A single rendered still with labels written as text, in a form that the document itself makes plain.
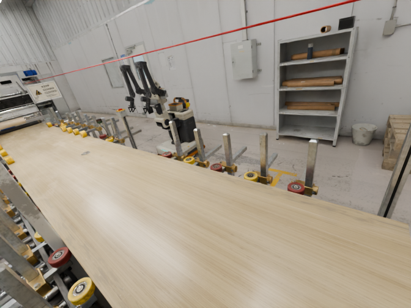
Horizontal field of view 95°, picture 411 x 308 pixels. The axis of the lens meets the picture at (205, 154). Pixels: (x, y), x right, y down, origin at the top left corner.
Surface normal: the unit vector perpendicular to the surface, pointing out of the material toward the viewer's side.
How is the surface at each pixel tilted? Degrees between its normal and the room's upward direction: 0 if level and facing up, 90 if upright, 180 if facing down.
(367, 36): 90
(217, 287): 0
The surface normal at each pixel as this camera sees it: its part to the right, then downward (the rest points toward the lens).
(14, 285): 0.78, 0.17
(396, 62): -0.60, 0.47
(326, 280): -0.17, -0.87
